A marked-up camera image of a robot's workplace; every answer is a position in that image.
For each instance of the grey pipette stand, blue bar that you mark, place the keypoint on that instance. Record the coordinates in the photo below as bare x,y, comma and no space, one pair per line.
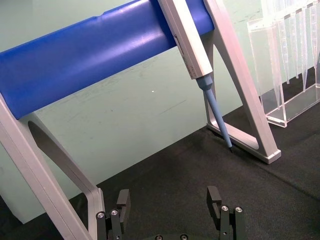
75,57

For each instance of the clear plastic pipette tip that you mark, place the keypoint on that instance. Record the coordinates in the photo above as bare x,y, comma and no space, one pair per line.
297,50
305,57
314,37
285,55

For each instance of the black table cloth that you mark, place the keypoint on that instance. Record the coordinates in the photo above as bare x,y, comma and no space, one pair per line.
175,187

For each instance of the clear acrylic tip rack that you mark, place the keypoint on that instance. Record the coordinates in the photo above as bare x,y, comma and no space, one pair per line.
271,75

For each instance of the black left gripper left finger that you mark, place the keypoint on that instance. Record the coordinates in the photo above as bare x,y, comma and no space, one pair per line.
124,207

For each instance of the grey pipette with blue shaft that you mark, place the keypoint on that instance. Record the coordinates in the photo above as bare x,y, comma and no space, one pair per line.
186,42

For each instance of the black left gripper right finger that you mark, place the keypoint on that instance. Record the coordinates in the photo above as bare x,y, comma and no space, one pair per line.
213,200

